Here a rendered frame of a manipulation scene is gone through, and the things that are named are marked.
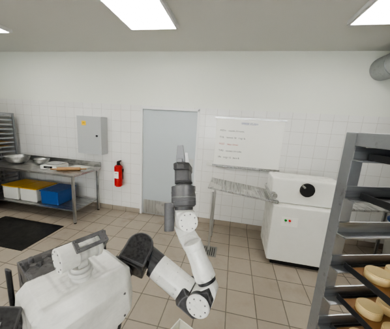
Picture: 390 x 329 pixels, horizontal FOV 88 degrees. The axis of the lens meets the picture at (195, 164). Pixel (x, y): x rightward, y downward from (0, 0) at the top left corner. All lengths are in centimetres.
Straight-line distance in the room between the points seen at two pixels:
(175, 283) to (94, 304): 25
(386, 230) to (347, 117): 329
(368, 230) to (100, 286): 72
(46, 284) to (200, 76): 339
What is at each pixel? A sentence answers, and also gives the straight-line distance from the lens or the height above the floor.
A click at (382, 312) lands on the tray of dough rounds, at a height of 142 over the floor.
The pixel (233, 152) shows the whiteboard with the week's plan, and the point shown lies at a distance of 355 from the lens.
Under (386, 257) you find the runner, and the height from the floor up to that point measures 151.
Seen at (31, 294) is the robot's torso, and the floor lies 137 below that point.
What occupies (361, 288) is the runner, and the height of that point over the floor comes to 142.
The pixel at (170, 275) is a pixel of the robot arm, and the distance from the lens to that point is 80.
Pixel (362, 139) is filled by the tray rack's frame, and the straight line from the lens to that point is 57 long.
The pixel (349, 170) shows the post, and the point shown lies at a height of 173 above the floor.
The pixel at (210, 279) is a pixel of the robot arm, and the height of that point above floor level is 132.
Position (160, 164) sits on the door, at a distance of 388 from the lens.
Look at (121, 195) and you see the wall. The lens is 438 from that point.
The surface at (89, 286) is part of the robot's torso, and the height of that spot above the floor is 137.
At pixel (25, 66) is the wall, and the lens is 554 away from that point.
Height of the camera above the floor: 181
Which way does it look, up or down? 11 degrees down
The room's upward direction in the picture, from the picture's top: 4 degrees clockwise
